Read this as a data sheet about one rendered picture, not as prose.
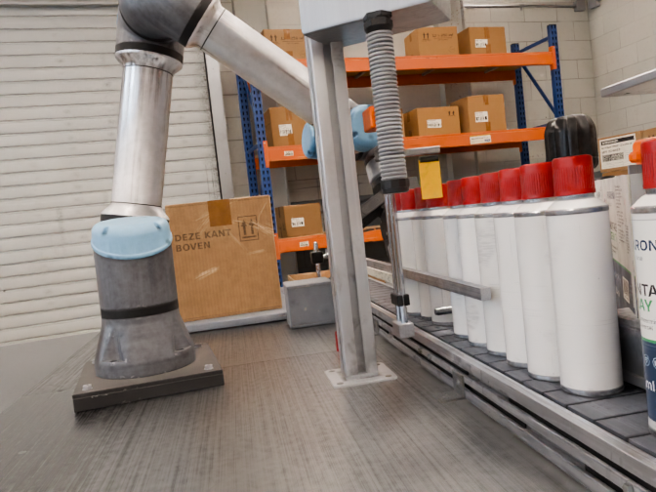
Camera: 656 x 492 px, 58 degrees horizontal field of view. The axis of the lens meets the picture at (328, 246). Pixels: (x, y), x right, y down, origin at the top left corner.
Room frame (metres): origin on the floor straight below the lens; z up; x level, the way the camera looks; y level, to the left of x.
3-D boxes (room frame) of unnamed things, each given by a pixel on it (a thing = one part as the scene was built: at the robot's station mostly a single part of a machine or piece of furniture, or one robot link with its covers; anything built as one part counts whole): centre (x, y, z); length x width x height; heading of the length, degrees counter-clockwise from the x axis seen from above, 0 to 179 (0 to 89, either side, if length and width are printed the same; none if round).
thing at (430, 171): (0.84, -0.15, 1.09); 0.03 x 0.01 x 0.06; 99
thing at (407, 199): (0.97, -0.14, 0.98); 0.05 x 0.05 x 0.20
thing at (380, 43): (0.71, -0.09, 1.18); 0.04 x 0.04 x 0.21
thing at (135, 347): (0.92, 0.30, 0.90); 0.15 x 0.15 x 0.10
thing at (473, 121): (5.18, -0.80, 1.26); 2.78 x 0.61 x 2.51; 107
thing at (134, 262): (0.93, 0.30, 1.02); 0.13 x 0.12 x 0.14; 20
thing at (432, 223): (0.87, -0.17, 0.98); 0.05 x 0.05 x 0.20
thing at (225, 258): (1.52, 0.27, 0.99); 0.30 x 0.24 x 0.27; 13
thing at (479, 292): (1.17, -0.08, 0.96); 1.07 x 0.01 x 0.01; 9
